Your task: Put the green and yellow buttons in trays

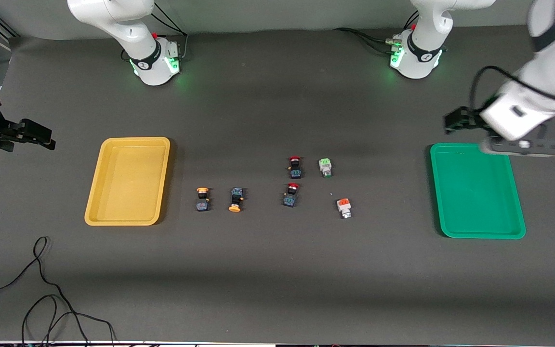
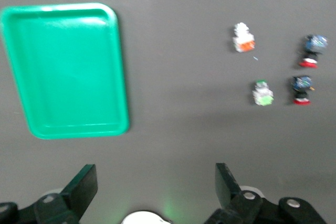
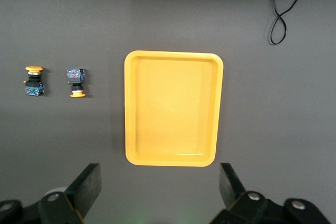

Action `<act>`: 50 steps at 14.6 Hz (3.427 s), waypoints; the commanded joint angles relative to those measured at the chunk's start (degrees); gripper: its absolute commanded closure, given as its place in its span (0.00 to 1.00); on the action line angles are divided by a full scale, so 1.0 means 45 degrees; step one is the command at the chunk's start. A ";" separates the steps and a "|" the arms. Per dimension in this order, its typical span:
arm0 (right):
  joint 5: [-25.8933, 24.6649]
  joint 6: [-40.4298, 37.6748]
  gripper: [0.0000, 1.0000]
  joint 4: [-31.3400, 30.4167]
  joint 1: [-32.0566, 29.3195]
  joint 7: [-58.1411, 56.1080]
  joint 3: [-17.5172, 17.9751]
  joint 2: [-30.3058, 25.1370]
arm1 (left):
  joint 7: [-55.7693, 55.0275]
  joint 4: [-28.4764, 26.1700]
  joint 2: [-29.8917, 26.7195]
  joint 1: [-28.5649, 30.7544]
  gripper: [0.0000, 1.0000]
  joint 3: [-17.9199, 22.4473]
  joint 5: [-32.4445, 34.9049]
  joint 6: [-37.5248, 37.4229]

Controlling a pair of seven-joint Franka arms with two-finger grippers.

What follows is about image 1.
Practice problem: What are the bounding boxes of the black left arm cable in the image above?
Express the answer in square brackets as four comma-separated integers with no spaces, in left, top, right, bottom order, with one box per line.
[468,65,555,127]

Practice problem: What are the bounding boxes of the yellow plastic tray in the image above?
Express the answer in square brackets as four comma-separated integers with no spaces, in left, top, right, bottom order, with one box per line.
[84,137,171,227]

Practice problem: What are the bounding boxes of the black right base cables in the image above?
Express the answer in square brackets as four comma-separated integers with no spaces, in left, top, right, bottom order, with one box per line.
[148,2,189,62]

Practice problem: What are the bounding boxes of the black left base cables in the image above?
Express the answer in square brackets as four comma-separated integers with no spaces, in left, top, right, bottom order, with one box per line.
[332,11,420,56]

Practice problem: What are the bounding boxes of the small yellow push button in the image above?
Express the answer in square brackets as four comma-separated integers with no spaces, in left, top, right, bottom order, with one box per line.
[196,187,211,213]

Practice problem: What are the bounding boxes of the dark grey table mat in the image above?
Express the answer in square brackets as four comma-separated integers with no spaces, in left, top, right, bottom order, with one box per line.
[0,17,555,346]

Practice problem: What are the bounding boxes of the loose black cable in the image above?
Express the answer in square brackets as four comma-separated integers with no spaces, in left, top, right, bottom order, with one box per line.
[0,236,116,347]

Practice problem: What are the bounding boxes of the grey metal frame rail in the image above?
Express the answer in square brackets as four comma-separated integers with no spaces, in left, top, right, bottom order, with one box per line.
[0,17,22,53]

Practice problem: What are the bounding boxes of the large yellow mushroom button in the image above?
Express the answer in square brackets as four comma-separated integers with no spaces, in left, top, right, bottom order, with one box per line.
[228,187,245,213]

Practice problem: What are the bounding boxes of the black base cables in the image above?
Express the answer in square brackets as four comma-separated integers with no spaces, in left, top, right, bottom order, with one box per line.
[332,11,420,56]
[148,2,189,62]

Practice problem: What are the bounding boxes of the green plastic tray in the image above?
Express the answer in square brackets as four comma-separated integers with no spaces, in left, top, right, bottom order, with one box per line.
[430,143,527,240]

